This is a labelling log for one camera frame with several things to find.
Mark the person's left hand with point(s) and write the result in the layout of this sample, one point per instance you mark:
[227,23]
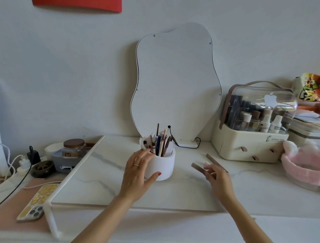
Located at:
[132,182]

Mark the person's right hand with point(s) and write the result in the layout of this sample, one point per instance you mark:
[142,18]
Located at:
[222,185]

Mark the white round organizer cup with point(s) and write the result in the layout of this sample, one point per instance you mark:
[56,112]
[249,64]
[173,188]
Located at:
[162,167]

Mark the person's right forearm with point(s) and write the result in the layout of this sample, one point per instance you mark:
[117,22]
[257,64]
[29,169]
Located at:
[245,222]

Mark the person's left forearm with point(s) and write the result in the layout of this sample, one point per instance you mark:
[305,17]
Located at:
[105,222]

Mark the dark round small dish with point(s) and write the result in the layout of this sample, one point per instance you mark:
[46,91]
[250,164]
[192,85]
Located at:
[37,172]

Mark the white wavy mirror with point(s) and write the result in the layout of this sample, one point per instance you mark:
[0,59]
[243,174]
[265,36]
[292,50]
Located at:
[175,82]

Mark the cream cosmetic organizer box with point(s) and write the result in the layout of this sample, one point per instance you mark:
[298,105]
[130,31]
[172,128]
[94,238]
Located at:
[237,150]

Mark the white marble riser shelf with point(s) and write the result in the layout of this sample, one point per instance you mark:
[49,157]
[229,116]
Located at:
[95,175]

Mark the white marble table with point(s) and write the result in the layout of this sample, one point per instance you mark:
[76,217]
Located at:
[162,225]

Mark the glass jar brown lid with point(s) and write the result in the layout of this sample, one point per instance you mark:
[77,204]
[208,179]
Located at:
[73,144]

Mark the row of cosmetic bottles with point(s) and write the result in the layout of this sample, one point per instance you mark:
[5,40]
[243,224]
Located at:
[265,122]

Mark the grey blue tray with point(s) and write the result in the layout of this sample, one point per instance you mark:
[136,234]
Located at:
[58,162]

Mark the pink fluffy headband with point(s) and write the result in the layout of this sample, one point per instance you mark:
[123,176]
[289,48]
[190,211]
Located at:
[302,167]

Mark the white round dish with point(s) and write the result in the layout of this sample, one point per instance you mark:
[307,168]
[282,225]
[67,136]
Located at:
[51,150]

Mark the phone with yellow case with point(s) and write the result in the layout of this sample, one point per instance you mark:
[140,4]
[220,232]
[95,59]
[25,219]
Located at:
[35,205]

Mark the black charger plug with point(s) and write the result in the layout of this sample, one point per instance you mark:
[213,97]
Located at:
[33,157]

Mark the white charger plug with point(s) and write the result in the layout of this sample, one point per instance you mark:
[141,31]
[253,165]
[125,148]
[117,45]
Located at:
[25,162]

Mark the pink desk mat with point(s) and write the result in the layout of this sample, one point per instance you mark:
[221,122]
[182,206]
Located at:
[10,215]

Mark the colourful snack bag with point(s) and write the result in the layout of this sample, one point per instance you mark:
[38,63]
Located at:
[308,87]

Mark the red paper sheet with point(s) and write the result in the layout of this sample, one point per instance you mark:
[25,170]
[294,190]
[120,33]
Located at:
[75,5]

